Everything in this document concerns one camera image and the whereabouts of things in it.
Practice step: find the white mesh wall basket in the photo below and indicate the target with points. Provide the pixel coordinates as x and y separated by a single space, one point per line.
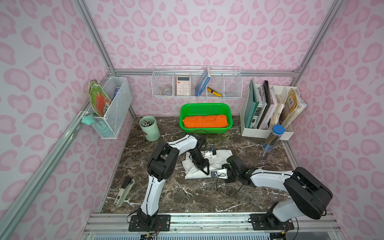
109 126

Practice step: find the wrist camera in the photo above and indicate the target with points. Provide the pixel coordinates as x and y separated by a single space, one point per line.
212 154
220 174

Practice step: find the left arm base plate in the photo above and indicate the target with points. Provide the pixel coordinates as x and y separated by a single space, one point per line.
158 223

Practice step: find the white desktop file organizer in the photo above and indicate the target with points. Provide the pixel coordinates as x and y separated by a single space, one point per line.
269 110

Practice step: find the green plastic basket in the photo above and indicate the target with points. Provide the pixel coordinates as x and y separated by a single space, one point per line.
206 109

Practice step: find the orange folded cloth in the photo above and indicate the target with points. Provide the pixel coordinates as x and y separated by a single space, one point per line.
212 121

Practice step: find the green pen cup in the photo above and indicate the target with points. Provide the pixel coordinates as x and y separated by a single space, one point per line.
150 128

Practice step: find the white pink calculator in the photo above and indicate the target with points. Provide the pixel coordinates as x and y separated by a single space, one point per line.
183 86

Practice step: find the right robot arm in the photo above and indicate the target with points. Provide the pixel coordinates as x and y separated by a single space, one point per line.
308 196

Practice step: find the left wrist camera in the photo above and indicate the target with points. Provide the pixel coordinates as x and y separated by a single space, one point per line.
212 154

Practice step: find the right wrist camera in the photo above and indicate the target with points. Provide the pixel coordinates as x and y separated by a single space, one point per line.
220 174

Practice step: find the green red snack bag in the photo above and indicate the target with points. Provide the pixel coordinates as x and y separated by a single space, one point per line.
99 100

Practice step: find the black binder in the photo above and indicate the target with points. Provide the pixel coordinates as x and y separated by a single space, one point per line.
266 100

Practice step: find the grey stapler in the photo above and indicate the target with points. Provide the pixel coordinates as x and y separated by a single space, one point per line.
125 189

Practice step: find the brown paper envelopes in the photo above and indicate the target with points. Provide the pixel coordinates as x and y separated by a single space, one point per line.
294 105

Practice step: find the clear round tape roll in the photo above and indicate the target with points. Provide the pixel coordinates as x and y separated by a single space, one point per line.
167 91

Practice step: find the blue book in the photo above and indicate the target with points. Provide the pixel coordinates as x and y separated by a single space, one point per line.
203 82

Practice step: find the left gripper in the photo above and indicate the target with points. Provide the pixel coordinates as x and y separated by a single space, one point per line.
201 163

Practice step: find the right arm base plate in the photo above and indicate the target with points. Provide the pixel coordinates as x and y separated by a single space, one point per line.
265 222

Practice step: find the teal folder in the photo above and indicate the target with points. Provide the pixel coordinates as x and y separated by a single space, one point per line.
252 104

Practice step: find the mint green wall hook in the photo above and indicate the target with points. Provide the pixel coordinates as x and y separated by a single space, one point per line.
88 120

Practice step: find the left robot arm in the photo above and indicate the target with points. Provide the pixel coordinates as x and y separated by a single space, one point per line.
161 166

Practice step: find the yellow utility knife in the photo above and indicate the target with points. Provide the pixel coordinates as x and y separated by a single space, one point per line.
214 92

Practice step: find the clear tube with blue cap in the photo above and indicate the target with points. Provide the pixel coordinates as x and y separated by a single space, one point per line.
272 139

